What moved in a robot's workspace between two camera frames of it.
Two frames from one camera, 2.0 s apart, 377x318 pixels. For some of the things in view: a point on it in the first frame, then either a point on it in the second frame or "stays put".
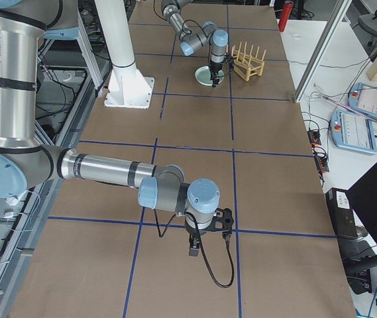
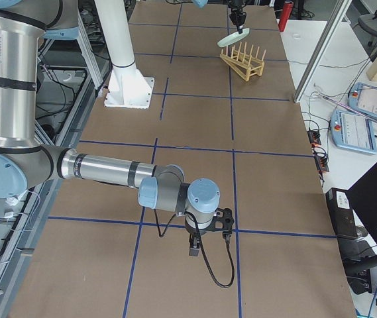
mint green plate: x=203 y=75 → x=234 y=38
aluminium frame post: x=321 y=49 stays put
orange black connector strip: x=321 y=160 stays put
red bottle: x=286 y=12 stays put
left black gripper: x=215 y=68 → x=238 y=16
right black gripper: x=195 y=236 stays put
